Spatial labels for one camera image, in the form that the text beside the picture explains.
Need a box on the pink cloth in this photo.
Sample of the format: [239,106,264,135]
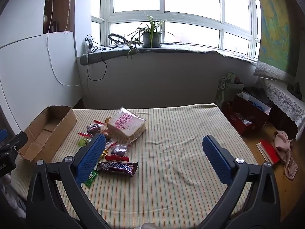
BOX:
[273,130,298,181]

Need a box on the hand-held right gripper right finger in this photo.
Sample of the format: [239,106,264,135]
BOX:
[198,135,282,229]

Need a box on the potted spider plant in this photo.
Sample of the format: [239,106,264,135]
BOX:
[126,13,175,60]

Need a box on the dark round snack packet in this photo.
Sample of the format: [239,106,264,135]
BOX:
[86,120,105,136]

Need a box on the black cable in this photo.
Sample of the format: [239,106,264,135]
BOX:
[87,45,120,81]

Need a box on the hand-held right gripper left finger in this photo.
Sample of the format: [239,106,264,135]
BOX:
[26,133,115,229]

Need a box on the green snack packet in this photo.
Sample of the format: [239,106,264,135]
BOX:
[83,169,99,187]

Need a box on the dark figurine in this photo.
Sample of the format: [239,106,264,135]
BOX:
[287,82,302,99]

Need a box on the white power strip with chargers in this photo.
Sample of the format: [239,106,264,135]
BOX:
[84,37,96,53]

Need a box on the white cable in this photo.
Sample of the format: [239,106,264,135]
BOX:
[46,0,87,87]

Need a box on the sliced bread packet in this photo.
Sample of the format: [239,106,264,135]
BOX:
[106,107,147,144]

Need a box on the white lace cloth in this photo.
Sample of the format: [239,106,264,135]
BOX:
[258,76,305,141]

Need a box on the black ring light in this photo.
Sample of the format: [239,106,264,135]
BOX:
[108,33,127,47]

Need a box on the white framed window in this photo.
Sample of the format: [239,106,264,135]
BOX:
[91,0,262,60]

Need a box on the brown cardboard box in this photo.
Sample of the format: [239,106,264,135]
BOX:
[18,105,77,162]

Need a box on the white wardrobe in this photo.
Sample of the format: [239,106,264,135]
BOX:
[0,0,84,135]

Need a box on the light green candy packet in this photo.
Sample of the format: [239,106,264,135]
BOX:
[77,137,92,147]

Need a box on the brown chocolate bar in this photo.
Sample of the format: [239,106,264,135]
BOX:
[96,161,139,177]

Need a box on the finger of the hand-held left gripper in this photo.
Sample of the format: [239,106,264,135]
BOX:
[0,129,28,152]

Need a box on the red cardboard box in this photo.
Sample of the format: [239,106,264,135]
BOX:
[222,92,272,136]

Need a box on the striped bed sheet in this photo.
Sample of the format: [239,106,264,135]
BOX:
[11,103,259,223]

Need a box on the wall map poster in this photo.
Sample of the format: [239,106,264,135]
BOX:
[253,0,305,81]

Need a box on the red booklet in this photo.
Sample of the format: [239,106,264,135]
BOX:
[256,139,281,165]

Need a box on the red snack packet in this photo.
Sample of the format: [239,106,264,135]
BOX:
[105,154,130,162]

